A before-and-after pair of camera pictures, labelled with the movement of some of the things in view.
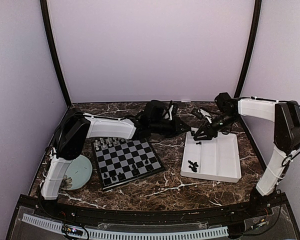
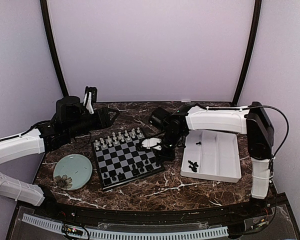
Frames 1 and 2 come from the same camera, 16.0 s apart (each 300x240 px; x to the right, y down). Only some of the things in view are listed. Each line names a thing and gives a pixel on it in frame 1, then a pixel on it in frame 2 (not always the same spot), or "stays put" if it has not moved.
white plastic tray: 218,159 stays put
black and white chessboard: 119,161 stays put
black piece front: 120,176 stays put
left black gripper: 177,130 -> 105,121
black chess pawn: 135,170 stays put
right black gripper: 208,128 -> 169,156
